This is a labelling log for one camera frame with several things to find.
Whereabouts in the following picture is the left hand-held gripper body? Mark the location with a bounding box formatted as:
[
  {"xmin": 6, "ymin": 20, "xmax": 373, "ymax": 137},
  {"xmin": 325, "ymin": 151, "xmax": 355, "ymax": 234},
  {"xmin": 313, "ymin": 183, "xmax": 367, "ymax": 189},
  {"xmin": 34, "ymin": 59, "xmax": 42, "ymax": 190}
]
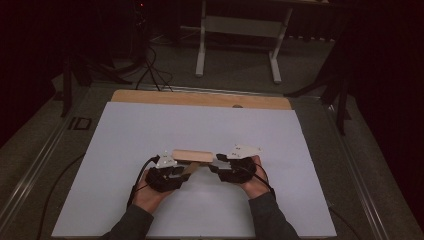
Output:
[{"xmin": 144, "ymin": 151, "xmax": 193, "ymax": 194}]

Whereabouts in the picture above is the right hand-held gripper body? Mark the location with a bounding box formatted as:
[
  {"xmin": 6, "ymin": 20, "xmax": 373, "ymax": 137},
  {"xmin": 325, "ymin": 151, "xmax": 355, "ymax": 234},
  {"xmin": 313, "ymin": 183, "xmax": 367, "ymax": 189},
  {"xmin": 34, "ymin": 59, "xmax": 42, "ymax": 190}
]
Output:
[{"xmin": 213, "ymin": 143, "xmax": 263, "ymax": 185}]

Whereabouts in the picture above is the wooden block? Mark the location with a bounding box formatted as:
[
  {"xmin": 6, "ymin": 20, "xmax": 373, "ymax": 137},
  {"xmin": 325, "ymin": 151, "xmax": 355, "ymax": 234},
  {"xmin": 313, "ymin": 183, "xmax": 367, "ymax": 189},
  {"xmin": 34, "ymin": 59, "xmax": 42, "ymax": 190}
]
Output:
[{"xmin": 171, "ymin": 148, "xmax": 215, "ymax": 176}]

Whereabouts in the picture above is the person's left hand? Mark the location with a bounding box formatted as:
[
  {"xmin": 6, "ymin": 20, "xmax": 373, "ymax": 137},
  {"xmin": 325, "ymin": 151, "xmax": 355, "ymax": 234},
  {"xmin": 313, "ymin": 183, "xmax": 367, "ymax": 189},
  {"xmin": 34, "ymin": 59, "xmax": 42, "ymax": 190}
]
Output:
[{"xmin": 132, "ymin": 172, "xmax": 175, "ymax": 215}]

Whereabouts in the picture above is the person's right hand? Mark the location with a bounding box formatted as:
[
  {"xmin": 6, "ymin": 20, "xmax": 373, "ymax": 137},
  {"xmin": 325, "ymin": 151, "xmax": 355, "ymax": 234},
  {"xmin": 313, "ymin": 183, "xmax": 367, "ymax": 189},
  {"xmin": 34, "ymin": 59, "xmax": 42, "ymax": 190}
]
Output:
[{"xmin": 239, "ymin": 154, "xmax": 273, "ymax": 200}]

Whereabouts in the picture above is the white table mat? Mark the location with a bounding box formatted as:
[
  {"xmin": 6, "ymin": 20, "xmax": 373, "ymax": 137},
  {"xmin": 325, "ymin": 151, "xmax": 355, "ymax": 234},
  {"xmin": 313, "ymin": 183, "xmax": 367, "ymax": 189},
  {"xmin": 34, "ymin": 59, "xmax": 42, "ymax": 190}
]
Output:
[{"xmin": 51, "ymin": 101, "xmax": 338, "ymax": 239}]

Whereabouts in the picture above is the floor socket box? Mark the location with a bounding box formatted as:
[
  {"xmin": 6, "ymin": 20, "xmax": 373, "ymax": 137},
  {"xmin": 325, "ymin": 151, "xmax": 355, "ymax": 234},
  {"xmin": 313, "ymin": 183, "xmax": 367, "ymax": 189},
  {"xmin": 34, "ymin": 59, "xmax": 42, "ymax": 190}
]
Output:
[{"xmin": 67, "ymin": 116, "xmax": 93, "ymax": 131}]

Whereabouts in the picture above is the black tripod stand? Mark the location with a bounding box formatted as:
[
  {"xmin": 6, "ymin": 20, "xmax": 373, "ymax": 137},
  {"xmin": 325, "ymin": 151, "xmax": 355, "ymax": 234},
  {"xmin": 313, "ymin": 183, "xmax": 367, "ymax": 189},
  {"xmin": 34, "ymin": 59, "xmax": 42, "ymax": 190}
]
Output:
[{"xmin": 284, "ymin": 63, "xmax": 352, "ymax": 136}]

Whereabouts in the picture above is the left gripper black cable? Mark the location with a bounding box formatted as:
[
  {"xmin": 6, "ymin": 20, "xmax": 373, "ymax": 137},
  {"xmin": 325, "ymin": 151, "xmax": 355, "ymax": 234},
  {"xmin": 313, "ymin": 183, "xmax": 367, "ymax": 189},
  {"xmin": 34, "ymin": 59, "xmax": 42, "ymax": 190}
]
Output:
[{"xmin": 126, "ymin": 154, "xmax": 162, "ymax": 210}]

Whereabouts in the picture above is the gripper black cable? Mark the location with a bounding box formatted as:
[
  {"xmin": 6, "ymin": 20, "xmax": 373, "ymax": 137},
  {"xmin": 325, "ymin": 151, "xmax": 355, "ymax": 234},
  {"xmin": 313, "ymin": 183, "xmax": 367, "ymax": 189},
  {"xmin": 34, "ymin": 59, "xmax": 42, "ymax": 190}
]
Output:
[
  {"xmin": 126, "ymin": 154, "xmax": 162, "ymax": 210},
  {"xmin": 245, "ymin": 162, "xmax": 277, "ymax": 198}
]

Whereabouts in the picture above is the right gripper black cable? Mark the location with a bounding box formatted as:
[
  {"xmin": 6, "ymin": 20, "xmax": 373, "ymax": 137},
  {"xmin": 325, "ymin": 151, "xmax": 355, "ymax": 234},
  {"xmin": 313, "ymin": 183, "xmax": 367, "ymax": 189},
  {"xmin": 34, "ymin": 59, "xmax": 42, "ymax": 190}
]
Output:
[{"xmin": 245, "ymin": 162, "xmax": 277, "ymax": 198}]

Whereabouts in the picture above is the bundle of black floor cables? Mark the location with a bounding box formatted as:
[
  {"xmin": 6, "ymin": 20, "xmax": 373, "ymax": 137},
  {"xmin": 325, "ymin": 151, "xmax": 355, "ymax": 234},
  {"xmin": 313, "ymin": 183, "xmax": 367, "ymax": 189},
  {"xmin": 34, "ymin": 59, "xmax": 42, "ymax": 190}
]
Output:
[{"xmin": 134, "ymin": 44, "xmax": 175, "ymax": 93}]

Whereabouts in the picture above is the black floor cable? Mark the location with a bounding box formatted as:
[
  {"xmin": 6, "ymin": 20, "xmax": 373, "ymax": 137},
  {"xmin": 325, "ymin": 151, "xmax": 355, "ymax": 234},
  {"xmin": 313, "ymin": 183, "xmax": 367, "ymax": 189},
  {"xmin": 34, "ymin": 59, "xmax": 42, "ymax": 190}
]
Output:
[
  {"xmin": 327, "ymin": 205, "xmax": 364, "ymax": 240},
  {"xmin": 35, "ymin": 152, "xmax": 88, "ymax": 240}
]

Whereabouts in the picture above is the white metal stand frame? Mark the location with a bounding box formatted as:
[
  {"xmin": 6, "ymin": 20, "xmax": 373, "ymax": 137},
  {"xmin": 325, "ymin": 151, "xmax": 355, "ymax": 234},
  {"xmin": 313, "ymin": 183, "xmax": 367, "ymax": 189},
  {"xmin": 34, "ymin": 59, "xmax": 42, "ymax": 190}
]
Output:
[{"xmin": 194, "ymin": 0, "xmax": 295, "ymax": 85}]

